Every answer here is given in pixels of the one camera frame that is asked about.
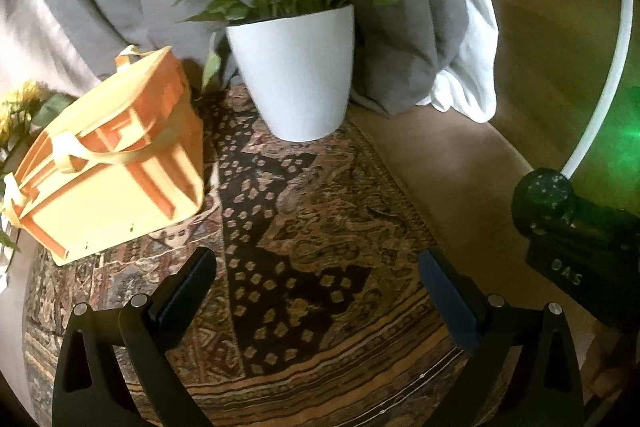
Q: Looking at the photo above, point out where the sunflower bouquet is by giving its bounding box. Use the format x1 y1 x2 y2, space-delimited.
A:
0 79 77 253

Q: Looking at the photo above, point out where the yellow basket with fabric handles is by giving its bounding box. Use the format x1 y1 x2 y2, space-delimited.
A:
0 45 205 268

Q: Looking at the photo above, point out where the white plant pot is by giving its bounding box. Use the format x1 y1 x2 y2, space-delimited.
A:
225 4 356 142

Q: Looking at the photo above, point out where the patterned brown rug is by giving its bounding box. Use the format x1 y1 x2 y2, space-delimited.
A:
22 82 506 427

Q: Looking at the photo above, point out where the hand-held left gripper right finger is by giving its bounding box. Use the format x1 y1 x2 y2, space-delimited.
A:
417 249 587 427

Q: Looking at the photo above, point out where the white curtain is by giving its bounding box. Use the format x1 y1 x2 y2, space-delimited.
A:
429 0 501 124
0 0 126 100

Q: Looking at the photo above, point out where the white curved tube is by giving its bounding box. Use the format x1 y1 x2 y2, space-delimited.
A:
561 0 636 180

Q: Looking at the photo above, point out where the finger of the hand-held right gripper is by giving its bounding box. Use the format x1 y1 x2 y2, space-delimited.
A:
565 201 640 244

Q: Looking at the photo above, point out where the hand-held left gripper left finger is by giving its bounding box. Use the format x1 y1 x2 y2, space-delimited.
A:
51 247 218 427

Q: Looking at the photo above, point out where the black ball with colourful panels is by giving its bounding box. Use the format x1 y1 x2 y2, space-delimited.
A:
511 167 577 238

